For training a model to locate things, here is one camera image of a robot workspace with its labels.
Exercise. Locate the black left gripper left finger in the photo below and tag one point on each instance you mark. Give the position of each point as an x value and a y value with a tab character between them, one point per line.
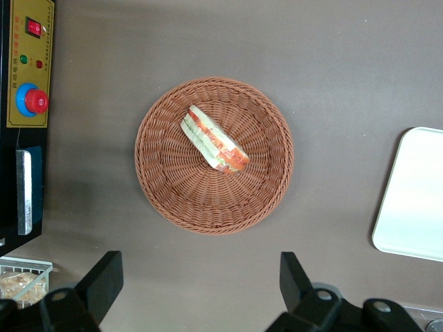
100	287

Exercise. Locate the round brown wicker basket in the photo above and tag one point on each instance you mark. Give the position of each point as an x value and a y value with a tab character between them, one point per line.
173	193

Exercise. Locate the beige plastic tray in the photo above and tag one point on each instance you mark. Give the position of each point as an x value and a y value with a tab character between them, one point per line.
412	200

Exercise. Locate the clear bag of rice crackers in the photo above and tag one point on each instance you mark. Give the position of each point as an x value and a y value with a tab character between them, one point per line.
17	287

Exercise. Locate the black control box yellow panel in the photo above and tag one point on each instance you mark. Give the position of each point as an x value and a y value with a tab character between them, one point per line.
28	72

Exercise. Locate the plastic-wrapped triangle sandwich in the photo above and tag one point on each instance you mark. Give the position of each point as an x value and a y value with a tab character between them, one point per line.
212	139

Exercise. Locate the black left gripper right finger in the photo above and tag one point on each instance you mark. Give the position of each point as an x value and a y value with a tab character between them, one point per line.
297	290

